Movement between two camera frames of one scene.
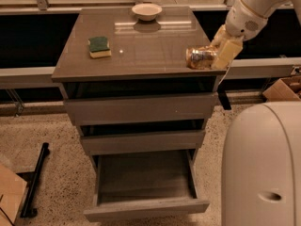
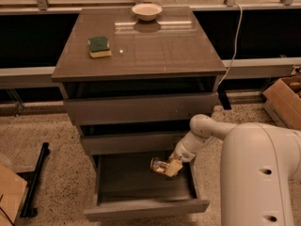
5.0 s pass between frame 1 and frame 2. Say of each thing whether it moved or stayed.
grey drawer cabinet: stayed
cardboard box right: stayed
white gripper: moved
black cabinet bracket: stayed
